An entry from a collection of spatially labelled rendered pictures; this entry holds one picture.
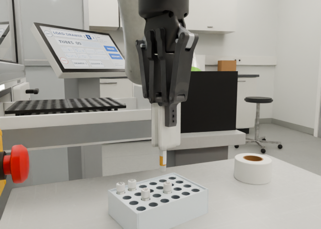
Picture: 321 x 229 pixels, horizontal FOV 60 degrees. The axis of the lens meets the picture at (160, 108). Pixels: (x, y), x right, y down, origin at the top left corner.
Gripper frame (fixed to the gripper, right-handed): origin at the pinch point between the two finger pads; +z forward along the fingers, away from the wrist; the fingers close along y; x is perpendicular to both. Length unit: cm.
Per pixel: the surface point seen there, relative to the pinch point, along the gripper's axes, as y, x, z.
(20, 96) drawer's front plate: -46.4, -13.0, -1.6
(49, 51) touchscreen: -102, 9, -17
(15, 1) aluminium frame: -76, -8, -32
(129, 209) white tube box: 5.2, -9.2, 9.0
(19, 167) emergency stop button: 5.1, -21.4, 0.9
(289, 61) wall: -220, 418, -21
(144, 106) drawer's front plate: -26.0, 12.9, 0.9
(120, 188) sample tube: 0.4, -8.0, 8.3
